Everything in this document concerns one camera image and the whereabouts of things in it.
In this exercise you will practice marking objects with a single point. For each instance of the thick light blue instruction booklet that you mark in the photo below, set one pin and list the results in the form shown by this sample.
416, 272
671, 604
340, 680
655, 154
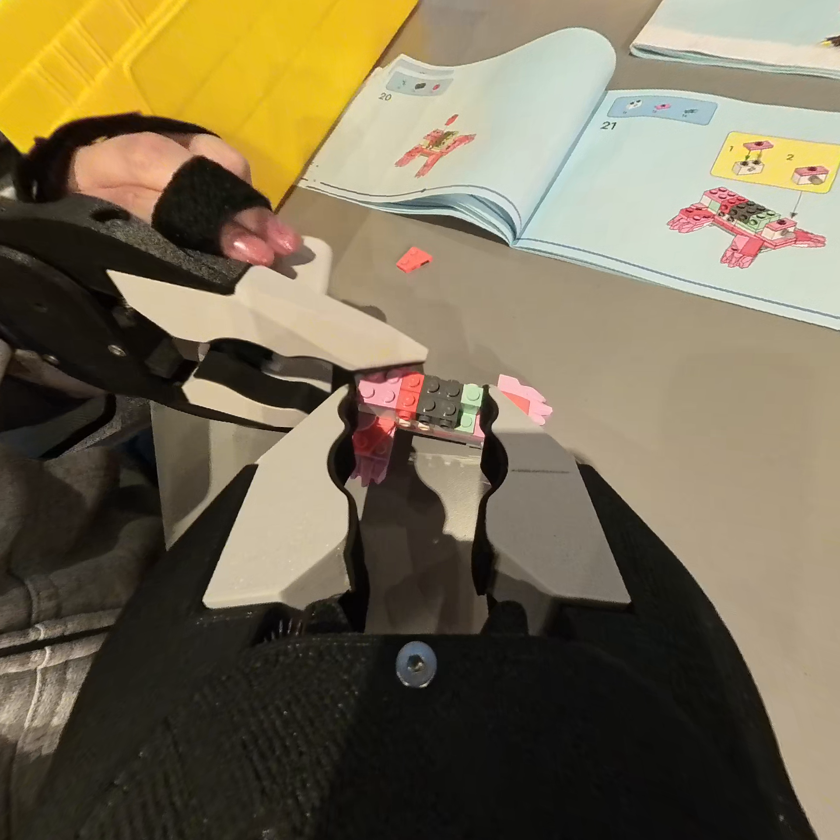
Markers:
525, 98

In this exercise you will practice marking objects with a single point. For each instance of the person's left hand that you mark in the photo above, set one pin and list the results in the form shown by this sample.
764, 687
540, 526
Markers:
131, 170

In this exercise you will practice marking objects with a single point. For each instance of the grey desk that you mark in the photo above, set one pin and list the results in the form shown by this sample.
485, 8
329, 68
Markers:
656, 426

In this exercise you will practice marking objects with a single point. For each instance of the thin light blue instruction booklet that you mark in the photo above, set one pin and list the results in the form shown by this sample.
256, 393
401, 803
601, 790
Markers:
735, 33

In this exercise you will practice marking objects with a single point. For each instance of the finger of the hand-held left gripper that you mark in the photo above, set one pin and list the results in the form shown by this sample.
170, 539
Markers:
262, 410
295, 315

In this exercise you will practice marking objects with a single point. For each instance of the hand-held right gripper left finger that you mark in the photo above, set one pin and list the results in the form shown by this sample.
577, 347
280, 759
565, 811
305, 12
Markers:
289, 531

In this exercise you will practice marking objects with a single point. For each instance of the pink toy brick model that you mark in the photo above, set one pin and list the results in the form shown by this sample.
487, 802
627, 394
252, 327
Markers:
436, 394

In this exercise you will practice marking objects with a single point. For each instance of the red wedge plate brick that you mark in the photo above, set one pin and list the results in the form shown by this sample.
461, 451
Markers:
413, 259

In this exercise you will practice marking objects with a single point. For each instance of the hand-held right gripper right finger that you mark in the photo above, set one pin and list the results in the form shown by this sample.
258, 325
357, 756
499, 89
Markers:
558, 531

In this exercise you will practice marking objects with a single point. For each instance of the yellow plastic bin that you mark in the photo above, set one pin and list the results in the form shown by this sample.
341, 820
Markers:
229, 65

